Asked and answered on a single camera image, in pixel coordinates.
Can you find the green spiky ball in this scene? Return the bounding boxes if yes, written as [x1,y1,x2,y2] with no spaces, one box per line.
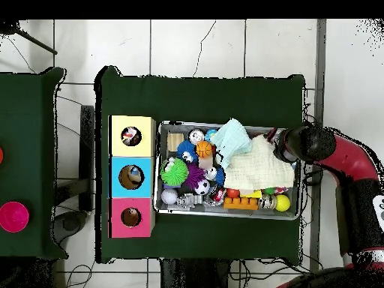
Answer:
[160,157,190,187]

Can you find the mint waffle cloth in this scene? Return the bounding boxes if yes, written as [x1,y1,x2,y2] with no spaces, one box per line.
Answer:
[209,118,253,170]

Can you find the multicoloured patterned cloth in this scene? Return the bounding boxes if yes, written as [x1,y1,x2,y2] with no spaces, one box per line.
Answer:
[121,127,143,147]

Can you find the cream waffle cloth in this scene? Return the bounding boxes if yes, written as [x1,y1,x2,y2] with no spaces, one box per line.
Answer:
[223,136,296,192]

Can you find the shallow clear mesh bin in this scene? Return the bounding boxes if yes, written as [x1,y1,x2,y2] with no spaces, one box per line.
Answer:
[154,121,304,221]

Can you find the wooden box with three holes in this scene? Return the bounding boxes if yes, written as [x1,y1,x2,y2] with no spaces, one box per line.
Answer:
[107,115,158,239]

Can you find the orange toy basketball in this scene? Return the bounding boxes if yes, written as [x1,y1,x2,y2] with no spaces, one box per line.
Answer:
[195,140,214,159]

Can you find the purple spiky ball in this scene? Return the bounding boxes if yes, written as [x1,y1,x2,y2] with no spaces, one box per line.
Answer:
[181,163,207,191]

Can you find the small soccer ball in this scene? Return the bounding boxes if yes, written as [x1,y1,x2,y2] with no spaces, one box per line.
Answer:
[194,178,211,196]

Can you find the white baseball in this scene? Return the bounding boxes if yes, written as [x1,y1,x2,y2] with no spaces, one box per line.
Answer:
[160,187,179,206]

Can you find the orange toy brick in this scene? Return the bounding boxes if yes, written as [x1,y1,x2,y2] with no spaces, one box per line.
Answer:
[223,196,260,211]

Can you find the yellow ball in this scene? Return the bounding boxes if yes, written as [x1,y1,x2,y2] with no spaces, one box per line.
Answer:
[274,194,292,212]

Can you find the grey round base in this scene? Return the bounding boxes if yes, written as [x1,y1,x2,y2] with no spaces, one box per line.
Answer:
[53,209,89,244]

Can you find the green cloth side table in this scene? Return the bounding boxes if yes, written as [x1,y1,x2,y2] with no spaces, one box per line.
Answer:
[0,67,67,260]

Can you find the pink round disc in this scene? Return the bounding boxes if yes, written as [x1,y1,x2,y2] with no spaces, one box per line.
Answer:
[0,201,30,234]

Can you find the black stand pole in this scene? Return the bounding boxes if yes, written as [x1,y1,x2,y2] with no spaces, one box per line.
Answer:
[0,20,59,56]

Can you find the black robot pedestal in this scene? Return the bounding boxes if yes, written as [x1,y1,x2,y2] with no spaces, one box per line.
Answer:
[159,259,232,288]

